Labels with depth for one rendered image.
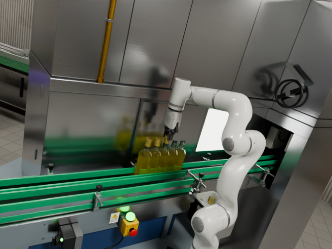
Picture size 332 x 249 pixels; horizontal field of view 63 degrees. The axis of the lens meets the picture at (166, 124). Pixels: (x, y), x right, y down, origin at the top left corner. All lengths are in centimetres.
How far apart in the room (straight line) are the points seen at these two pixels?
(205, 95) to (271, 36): 92
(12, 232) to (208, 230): 78
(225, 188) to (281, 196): 112
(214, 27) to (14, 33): 503
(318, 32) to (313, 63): 21
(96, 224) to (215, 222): 54
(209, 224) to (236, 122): 44
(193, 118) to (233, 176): 64
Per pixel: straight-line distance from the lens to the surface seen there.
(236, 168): 118
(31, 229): 128
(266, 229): 243
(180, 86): 137
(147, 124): 153
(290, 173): 221
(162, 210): 154
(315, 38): 219
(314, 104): 211
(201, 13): 158
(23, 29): 608
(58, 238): 129
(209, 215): 124
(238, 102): 114
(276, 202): 231
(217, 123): 187
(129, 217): 137
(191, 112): 168
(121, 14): 135
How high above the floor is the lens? 188
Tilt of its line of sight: 19 degrees down
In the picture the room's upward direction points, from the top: 15 degrees clockwise
